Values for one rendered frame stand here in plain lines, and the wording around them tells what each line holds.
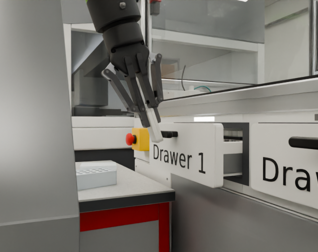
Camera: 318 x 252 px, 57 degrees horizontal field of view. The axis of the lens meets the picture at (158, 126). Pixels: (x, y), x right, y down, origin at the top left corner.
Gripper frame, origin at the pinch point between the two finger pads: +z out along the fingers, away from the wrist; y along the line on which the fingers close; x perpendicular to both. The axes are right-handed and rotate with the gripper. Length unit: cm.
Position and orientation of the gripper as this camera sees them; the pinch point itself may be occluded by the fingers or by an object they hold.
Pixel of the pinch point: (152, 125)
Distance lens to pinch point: 59.6
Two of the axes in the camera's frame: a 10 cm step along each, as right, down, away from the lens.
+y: -8.6, 3.5, -3.8
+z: 3.1, 9.4, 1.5
